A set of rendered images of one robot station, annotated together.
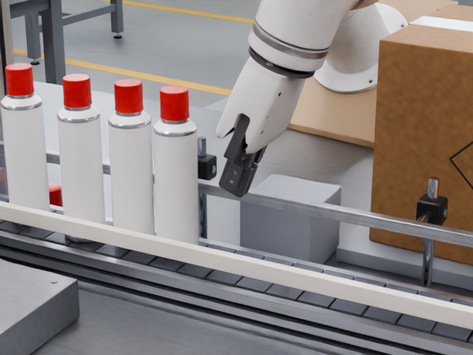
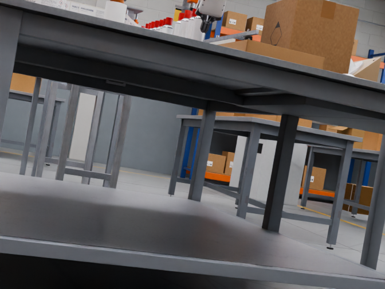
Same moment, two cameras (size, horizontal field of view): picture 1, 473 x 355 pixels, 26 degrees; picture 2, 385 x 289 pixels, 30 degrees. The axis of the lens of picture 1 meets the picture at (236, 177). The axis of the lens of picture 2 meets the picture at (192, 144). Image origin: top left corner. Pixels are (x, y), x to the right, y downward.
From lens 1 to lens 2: 2.30 m
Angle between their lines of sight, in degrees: 46
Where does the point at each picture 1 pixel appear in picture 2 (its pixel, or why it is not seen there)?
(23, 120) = (177, 26)
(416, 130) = (267, 31)
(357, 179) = not seen: hidden behind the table
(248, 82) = not seen: outside the picture
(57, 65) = (342, 176)
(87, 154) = (183, 30)
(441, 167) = (268, 40)
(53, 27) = (344, 157)
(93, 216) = not seen: hidden behind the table
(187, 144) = (199, 21)
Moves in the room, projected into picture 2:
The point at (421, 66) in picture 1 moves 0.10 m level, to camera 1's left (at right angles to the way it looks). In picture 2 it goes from (270, 10) to (250, 10)
